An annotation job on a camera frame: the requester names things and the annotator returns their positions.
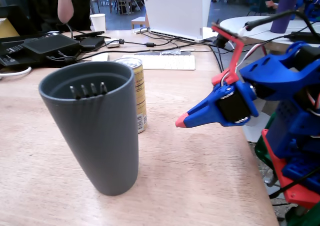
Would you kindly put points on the blue gripper black motor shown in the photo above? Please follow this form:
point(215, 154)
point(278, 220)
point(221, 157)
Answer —
point(231, 106)

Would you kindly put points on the person's bare forearm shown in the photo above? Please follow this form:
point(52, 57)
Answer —
point(65, 9)

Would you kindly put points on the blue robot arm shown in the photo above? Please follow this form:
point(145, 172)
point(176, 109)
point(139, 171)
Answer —
point(275, 71)

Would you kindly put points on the white keyboard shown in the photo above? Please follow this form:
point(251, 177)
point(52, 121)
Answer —
point(170, 62)

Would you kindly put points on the yellow drink can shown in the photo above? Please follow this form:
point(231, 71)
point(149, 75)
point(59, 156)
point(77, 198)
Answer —
point(141, 98)

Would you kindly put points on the crumpled foil piece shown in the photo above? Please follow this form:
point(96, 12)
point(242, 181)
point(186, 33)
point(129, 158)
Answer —
point(171, 52)

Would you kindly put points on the green table clamp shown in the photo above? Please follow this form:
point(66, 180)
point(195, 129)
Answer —
point(262, 151)
point(307, 219)

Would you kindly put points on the white laptop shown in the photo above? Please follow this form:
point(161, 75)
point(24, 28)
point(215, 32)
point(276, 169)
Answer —
point(177, 9)

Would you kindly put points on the white usb hub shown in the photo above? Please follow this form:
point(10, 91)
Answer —
point(137, 31)

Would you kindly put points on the tall gray plastic cup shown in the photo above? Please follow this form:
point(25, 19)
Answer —
point(102, 141)

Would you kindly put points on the wooden bench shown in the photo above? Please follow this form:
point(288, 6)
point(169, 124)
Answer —
point(138, 20)

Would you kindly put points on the small silver adapter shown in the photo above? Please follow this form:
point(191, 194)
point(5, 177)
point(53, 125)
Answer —
point(112, 43)

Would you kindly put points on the black flat device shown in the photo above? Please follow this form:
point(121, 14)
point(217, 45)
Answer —
point(307, 37)

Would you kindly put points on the purple bottle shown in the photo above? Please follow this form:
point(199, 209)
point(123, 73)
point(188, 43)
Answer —
point(285, 11)

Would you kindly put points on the black power brick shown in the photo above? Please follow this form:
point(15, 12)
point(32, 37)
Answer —
point(92, 42)

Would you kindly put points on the wooden chair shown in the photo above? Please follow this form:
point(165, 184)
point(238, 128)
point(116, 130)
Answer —
point(122, 1)

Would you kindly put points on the black pen-shaped stick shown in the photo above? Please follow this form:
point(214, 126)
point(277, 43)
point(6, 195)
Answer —
point(88, 34)

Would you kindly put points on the white paper cup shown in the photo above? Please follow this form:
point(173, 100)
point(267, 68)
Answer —
point(98, 21)

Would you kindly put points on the distant blue robot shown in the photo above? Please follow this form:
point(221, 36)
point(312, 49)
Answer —
point(311, 6)

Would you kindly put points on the person's black shirt torso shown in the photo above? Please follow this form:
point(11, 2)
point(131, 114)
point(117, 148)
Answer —
point(82, 6)

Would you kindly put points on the black flat box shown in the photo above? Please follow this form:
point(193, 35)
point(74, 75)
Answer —
point(50, 45)

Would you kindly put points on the black device with buttons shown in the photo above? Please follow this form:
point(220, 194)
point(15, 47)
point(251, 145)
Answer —
point(11, 55)

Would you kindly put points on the yellow board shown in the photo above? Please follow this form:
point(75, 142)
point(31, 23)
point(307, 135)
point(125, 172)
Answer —
point(7, 29)

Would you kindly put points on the red camera mount with camera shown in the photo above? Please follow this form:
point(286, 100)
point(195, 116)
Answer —
point(236, 56)

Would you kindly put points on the red base plate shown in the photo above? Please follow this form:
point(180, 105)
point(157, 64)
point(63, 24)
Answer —
point(275, 161)

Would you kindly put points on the round white pedestal table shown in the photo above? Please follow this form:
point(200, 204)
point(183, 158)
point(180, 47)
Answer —
point(260, 24)

